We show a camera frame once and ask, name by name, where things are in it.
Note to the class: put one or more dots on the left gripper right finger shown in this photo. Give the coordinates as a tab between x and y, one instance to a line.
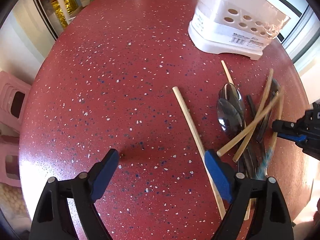
271	219

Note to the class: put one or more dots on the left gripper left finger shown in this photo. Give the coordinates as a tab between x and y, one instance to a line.
52	218

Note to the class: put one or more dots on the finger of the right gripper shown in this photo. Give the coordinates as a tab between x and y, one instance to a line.
289	131

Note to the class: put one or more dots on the long bamboo chopstick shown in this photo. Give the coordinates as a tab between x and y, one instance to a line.
200	147

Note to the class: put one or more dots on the bamboo chopstick blue tip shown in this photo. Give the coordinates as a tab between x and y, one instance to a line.
262	169

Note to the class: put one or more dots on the steel spoon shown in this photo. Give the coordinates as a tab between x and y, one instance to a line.
230	93
229	118

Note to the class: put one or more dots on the white plastic utensil holder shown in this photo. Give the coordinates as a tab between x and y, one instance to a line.
244	27

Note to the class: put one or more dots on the black chopstick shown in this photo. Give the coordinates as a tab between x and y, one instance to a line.
251	106

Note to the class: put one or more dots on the pink plastic stool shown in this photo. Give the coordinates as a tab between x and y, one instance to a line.
14	94

